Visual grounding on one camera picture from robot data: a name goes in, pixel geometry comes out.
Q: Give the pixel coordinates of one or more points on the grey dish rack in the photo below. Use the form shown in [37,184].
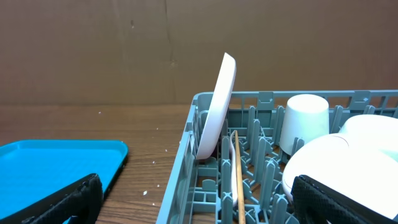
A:
[196,187]

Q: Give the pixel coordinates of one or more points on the pink plate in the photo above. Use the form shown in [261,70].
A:
[218,107]

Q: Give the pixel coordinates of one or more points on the pink bowl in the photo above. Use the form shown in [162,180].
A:
[365,172]

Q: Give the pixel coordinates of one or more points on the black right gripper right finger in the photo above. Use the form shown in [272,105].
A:
[315,202]

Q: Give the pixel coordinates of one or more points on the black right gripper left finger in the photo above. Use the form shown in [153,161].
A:
[77,203]

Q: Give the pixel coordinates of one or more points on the teal plastic tray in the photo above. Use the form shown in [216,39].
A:
[34,169]

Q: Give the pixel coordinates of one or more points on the wooden chopstick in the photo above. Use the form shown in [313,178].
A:
[241,208]

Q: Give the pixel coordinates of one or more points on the white bowl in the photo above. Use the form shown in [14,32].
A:
[376,131]

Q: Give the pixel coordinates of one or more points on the white plastic fork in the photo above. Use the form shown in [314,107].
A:
[232,151]

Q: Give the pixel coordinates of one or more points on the white paper cup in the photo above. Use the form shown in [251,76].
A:
[306,117]

